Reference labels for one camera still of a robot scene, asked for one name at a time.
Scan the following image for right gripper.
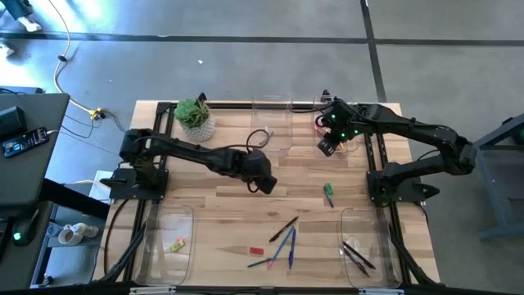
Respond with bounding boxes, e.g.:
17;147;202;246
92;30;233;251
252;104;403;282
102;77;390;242
317;104;364;157

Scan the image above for black pen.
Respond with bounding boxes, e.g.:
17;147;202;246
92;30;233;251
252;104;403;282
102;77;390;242
268;216;300;243

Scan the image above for blue pencil with pink eraser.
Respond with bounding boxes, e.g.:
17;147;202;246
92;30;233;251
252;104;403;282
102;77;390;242
267;224;296;270

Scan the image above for dark blue pen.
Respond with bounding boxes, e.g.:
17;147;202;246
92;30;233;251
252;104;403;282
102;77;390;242
341;241;377;270

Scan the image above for grey pen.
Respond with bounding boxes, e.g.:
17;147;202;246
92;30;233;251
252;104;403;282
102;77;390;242
343;247;370;277

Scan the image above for clear plastic bin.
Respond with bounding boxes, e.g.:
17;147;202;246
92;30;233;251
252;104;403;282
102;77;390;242
313;96;361;160
339;206;403;289
137;203;197;287
250;98;294;153

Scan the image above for succulent in patterned grey pot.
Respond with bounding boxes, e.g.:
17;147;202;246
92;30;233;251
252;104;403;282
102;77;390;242
174;98;217;143

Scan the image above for white paper sheet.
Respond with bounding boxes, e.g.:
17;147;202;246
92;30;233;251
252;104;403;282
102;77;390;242
88;170;114;205

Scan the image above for white label strip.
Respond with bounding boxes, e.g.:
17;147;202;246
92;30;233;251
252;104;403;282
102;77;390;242
359;288;406;295
129;286;177;295

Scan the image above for grey-blue cart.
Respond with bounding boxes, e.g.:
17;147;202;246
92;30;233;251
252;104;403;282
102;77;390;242
472;113;524;242

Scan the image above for grey desk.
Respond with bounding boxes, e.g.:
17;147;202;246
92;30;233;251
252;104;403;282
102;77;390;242
0;92;71;208

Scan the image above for black mouse with green light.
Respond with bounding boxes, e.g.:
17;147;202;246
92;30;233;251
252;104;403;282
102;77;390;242
11;208;41;247

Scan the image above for black box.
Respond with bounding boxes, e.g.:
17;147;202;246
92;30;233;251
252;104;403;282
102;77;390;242
0;105;28;141

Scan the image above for person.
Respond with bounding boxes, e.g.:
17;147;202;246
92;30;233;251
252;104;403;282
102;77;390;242
0;0;43;58

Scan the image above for black left wrist camera cable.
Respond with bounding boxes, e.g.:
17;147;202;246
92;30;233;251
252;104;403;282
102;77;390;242
244;129;272;155

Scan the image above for black aluminium table frame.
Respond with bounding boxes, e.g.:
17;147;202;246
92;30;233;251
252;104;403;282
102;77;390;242
96;100;441;295

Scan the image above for yellow floor cable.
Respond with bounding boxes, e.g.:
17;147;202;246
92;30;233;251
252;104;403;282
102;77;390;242
47;0;104;120

